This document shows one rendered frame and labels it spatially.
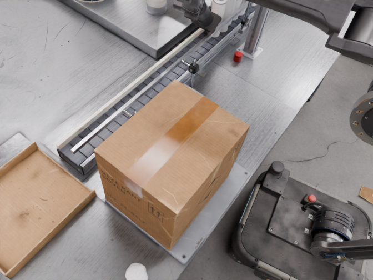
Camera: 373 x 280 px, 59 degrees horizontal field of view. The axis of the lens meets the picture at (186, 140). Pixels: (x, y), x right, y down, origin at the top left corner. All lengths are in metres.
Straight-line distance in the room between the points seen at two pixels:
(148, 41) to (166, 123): 0.64
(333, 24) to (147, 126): 0.45
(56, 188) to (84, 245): 0.20
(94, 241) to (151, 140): 0.36
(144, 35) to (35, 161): 0.65
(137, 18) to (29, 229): 0.93
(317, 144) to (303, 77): 0.99
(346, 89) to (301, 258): 1.55
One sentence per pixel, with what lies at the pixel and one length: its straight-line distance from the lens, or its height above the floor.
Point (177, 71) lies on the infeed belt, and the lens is 1.27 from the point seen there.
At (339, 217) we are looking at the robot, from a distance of 1.67.
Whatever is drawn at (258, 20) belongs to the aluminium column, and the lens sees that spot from 1.41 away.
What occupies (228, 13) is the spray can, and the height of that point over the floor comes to 0.98.
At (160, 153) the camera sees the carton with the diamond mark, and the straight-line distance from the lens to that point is 0.76.
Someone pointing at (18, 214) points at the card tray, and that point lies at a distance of 1.07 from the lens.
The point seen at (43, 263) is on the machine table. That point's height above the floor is 0.83.
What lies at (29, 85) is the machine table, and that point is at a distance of 1.34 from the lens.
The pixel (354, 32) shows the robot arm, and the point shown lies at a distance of 0.65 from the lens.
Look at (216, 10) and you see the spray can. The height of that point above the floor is 1.01.
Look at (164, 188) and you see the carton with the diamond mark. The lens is 0.72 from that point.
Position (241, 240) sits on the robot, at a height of 0.24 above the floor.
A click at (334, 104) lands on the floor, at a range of 2.70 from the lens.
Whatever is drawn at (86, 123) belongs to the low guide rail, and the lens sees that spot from 1.08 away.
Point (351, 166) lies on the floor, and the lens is 2.41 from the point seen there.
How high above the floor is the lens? 1.77
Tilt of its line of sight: 56 degrees down
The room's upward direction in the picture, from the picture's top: 10 degrees clockwise
